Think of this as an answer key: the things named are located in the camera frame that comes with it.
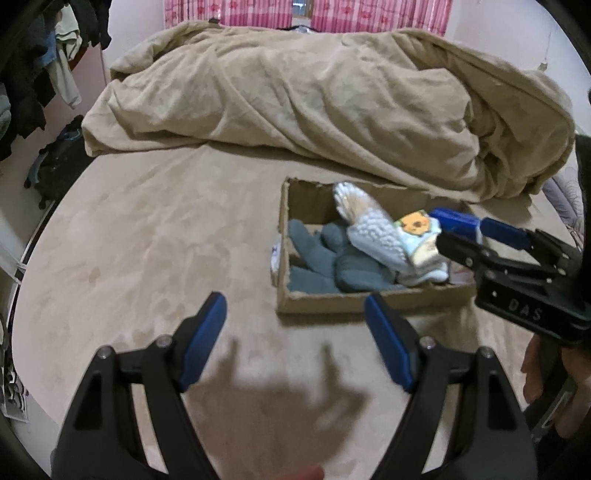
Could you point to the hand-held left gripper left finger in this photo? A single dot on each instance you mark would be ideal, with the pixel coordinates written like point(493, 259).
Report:
point(205, 341)

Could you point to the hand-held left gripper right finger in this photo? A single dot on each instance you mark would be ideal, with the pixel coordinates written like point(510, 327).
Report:
point(392, 341)

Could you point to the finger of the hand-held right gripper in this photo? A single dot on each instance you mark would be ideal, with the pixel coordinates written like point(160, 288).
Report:
point(503, 233)
point(455, 221)

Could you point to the white fluffy socks pack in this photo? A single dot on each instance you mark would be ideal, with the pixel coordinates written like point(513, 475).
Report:
point(374, 230)

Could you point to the cardboard box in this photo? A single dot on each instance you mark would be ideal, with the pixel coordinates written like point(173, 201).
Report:
point(295, 295)

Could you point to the grey sock with pale stripe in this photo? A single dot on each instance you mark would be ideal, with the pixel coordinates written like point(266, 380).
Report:
point(307, 247)

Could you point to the person's right hand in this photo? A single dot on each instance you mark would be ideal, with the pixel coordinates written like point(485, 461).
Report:
point(533, 369)

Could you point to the white floral cushion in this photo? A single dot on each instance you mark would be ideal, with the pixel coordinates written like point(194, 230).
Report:
point(568, 203)

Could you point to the beige duvet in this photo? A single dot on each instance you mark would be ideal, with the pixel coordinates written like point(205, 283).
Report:
point(323, 97)

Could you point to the white shoe rack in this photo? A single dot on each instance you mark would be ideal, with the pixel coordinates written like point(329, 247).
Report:
point(11, 258)

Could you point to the pink curtain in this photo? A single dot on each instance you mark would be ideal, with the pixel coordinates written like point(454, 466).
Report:
point(226, 11)
point(378, 16)

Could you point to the black backpack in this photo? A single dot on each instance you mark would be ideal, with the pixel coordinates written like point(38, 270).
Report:
point(57, 161)

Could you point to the window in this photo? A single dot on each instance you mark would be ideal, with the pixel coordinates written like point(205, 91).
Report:
point(301, 7)

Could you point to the hanging dark clothes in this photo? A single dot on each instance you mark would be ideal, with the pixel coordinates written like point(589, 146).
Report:
point(27, 69)

